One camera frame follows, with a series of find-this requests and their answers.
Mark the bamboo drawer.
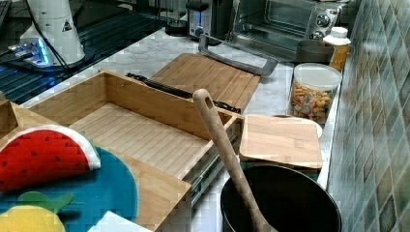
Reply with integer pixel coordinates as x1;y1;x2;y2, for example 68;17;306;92
27;69;245;207

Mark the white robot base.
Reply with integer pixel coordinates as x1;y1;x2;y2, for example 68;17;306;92
8;0;85;69

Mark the large bamboo cutting board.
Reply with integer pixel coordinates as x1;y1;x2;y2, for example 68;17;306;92
151;53;261;111

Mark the open toaster oven door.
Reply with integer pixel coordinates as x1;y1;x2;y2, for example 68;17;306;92
198;34;278;76

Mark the small bamboo lid board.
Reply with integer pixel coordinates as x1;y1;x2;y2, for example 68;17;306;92
239;114;322;169

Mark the black coffee machine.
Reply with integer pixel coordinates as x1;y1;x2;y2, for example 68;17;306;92
161;0;233;40

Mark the clear jar with snacks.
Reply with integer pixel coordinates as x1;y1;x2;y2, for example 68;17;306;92
288;63;342;127

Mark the blue round mat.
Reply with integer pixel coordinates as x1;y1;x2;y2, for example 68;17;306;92
0;147;138;232

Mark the wooden spoon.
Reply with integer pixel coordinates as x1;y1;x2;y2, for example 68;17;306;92
192;89;278;232

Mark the black round pot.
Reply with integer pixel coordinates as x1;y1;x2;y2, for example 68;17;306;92
220;165;342;232

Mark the silver toaster oven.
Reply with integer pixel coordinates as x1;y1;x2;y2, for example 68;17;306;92
228;0;344;61

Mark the dark grey cup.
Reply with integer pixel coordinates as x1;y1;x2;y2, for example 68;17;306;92
295;40;335;65

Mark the white paper sheet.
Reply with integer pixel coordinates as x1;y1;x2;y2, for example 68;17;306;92
87;211;152;232

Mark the white cap yellow bottle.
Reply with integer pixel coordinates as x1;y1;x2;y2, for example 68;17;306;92
323;27;351;72

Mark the watermelon slice sponge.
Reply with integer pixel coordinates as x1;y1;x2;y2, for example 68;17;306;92
0;125;102;191

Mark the yellow lemon sponge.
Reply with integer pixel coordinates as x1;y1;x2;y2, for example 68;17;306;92
0;191;74;232

